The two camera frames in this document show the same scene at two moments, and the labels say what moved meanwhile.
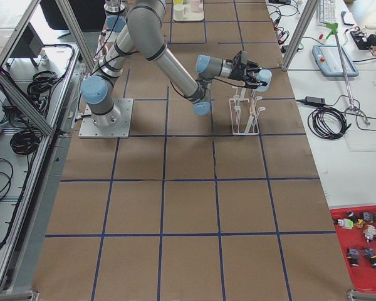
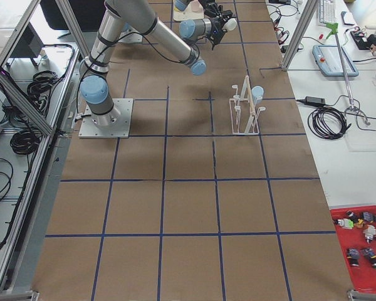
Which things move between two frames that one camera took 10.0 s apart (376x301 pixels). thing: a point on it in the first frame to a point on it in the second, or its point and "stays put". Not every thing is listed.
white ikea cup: [178, 12] to [230, 24]
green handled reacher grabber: [334, 26] stays put
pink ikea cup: [195, 5] stays put
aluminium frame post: [307, 16] stays put
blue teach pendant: [328, 59] stays put
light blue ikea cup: [264, 75] to [257, 93]
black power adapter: [315, 100] stays put
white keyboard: [327, 12] stays put
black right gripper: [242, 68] to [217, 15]
